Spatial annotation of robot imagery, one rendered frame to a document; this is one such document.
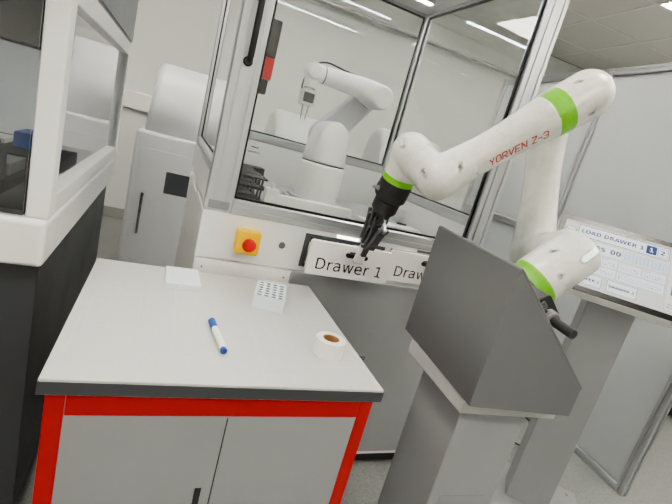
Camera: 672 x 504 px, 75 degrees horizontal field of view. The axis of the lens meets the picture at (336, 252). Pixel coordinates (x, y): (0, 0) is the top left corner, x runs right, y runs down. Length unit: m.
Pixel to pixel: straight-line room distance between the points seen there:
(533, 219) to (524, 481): 1.18
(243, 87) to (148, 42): 3.35
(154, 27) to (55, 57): 3.57
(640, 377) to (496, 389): 1.63
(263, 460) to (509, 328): 0.57
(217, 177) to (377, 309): 0.72
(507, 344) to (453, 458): 0.36
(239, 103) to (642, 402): 2.23
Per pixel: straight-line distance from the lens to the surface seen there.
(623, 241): 1.89
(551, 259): 1.17
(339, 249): 1.37
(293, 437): 0.97
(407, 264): 1.56
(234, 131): 1.30
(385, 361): 1.73
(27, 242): 1.13
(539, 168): 1.36
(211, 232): 1.34
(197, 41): 4.60
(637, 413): 2.64
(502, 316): 0.97
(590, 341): 1.90
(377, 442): 1.95
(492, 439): 1.26
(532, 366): 1.07
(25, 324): 1.28
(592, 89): 1.25
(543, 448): 2.06
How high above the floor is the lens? 1.22
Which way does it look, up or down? 13 degrees down
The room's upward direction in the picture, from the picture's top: 15 degrees clockwise
